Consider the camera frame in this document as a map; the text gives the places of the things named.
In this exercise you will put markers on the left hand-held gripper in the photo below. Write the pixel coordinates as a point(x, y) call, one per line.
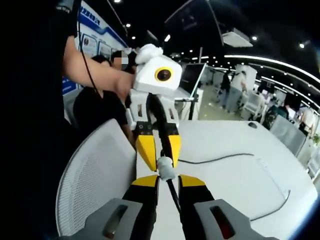
point(147, 80)

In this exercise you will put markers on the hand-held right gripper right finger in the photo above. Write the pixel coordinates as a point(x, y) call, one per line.
point(197, 207)

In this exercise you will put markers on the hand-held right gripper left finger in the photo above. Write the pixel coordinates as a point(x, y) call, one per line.
point(140, 212)

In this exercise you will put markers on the person's left forearm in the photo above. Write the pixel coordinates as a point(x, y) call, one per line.
point(105, 75)

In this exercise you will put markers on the white mesh office chair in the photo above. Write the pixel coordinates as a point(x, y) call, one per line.
point(95, 170)

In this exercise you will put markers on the white table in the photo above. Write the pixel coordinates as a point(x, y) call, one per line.
point(225, 140)

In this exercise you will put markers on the monitor on stand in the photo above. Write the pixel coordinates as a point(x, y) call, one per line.
point(190, 77)

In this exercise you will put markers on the dark computer mouse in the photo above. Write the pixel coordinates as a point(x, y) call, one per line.
point(252, 124)

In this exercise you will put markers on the grey desk partition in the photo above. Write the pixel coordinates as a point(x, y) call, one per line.
point(287, 135)

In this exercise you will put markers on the white ceiling-mounted unit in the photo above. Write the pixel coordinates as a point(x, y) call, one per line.
point(237, 38)

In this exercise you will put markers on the person's body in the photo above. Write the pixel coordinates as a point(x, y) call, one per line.
point(30, 112)

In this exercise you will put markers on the blue white wall display board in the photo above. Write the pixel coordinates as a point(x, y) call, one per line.
point(97, 32)

